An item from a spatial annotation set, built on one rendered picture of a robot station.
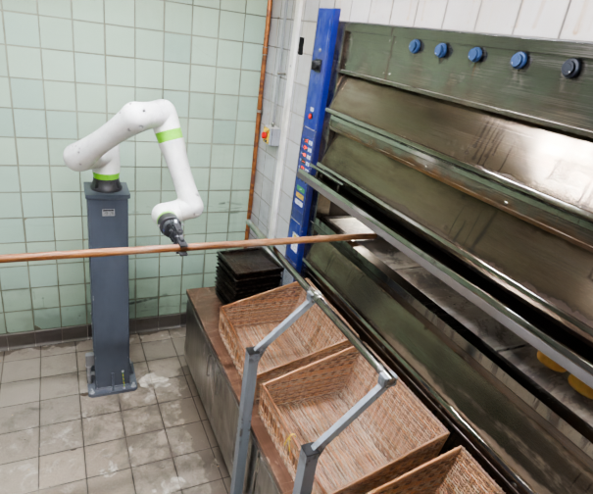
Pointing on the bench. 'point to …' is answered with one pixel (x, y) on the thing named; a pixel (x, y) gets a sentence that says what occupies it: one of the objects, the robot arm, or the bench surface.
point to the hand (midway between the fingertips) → (182, 247)
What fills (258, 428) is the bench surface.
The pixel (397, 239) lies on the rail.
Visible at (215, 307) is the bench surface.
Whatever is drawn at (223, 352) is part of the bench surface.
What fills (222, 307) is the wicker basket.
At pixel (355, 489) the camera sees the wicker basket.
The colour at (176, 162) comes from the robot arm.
